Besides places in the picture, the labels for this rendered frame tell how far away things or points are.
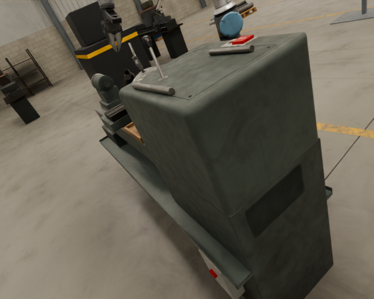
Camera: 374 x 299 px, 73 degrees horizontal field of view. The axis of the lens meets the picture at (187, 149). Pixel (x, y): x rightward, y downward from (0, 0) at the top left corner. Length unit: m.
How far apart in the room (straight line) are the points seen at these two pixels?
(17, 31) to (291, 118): 14.96
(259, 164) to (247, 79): 0.28
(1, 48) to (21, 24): 1.52
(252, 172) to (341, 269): 1.01
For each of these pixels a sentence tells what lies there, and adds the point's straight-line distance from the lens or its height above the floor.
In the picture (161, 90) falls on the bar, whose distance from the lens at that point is 0.78.
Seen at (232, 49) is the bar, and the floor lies 1.27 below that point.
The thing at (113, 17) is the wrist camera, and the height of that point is 1.50.
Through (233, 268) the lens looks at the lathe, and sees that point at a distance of 1.12.
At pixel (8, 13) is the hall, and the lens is 15.50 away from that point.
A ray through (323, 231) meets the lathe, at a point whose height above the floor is 0.35.
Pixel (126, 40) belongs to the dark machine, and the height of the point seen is 1.06.
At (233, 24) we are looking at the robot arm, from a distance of 1.40.
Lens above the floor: 1.49
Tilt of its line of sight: 30 degrees down
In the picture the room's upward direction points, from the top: 24 degrees counter-clockwise
